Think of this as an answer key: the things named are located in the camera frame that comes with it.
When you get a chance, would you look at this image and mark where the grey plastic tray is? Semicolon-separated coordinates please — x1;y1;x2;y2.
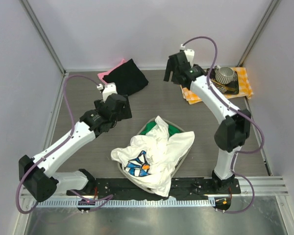
117;117;191;194

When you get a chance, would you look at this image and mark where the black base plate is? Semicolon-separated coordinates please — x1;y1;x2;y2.
94;177;241;200

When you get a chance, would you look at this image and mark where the slotted cable duct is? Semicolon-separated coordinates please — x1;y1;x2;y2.
37;197;215;208

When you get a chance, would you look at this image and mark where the green t-shirt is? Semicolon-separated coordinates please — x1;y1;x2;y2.
140;121;183;137

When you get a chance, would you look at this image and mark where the black patterned plate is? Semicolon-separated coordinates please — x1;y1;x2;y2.
210;69;239;94

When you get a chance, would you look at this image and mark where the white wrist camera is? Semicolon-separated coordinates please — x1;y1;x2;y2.
97;83;117;102
180;44;195;67

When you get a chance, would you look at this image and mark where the folded black t-shirt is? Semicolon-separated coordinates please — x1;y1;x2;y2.
103;59;148;96

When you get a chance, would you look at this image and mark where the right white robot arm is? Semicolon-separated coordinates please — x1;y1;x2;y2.
164;51;251;192

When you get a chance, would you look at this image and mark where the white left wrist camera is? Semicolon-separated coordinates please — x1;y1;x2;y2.
97;83;117;102

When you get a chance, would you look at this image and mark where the white flower print t-shirt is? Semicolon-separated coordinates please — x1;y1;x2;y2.
111;116;195;197

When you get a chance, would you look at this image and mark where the orange checkered cloth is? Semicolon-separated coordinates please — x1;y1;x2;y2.
181;67;253;104

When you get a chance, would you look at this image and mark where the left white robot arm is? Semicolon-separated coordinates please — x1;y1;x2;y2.
19;94;132;202

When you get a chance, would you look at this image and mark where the striped grey cup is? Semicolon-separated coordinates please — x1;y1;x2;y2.
215;66;238;85

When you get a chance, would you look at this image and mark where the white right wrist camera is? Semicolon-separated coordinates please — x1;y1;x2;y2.
180;44;195;67

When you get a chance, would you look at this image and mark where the folded pink t-shirt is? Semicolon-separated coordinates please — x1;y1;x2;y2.
97;58;127;85

